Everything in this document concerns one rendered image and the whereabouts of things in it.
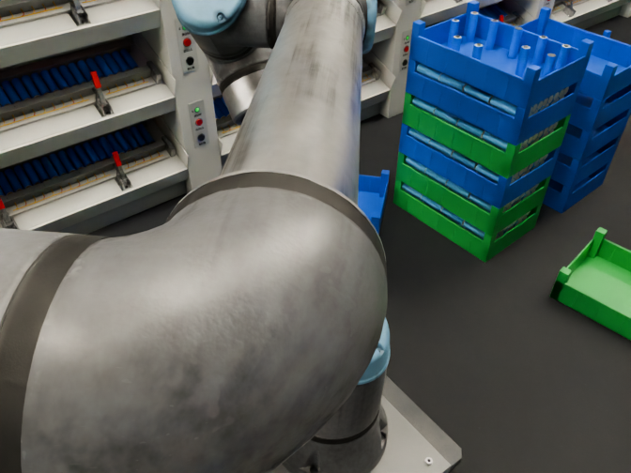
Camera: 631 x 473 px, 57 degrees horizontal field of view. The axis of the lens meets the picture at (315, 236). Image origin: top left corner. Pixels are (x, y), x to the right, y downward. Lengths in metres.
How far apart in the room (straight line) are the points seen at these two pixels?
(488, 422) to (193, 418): 0.97
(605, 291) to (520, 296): 0.19
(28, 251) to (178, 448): 0.09
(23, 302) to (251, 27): 0.55
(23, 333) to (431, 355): 1.05
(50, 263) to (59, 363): 0.04
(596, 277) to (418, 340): 0.46
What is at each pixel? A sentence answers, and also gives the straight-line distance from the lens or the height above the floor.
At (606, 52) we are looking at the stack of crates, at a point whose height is 0.34.
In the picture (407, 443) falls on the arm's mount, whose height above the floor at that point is 0.08.
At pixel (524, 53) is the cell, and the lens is 1.28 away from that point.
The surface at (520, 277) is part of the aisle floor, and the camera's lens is 1.41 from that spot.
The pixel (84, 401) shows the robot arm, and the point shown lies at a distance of 0.20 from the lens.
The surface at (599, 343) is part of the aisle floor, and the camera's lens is 1.34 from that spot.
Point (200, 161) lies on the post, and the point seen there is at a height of 0.11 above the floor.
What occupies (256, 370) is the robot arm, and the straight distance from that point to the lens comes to 0.21.
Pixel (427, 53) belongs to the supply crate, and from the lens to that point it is 1.31.
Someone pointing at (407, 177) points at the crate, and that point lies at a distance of 1.47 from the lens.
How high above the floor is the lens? 0.95
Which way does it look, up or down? 41 degrees down
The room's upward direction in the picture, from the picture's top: straight up
